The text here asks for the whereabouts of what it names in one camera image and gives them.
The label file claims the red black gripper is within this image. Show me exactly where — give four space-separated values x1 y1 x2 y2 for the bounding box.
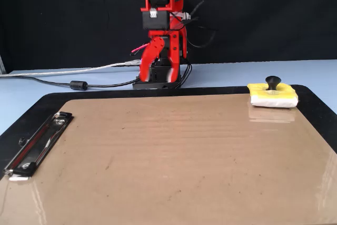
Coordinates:
138 10 189 83

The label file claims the yellow white sponge black knob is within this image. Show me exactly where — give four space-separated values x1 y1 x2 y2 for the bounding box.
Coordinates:
246 75 300 109

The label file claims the brown clipboard board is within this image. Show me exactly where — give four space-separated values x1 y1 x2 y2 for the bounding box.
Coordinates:
0 93 337 225

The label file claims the black rectangular mat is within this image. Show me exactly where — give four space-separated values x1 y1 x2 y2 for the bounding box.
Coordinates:
0 84 337 182

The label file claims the black backdrop cloth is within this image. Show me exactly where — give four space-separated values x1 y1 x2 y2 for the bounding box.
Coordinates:
0 0 337 74

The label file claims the silver metal clipboard clip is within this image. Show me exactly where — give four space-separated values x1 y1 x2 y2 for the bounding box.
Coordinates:
2 111 74 182

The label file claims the red pink wire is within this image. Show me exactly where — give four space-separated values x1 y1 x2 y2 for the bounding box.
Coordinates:
130 42 152 57

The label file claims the silver braided USB cable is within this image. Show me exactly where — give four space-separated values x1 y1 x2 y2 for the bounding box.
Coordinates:
0 60 142 79

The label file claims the black power cable with ferrite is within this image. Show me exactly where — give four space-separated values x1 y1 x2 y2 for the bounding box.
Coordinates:
10 73 142 92

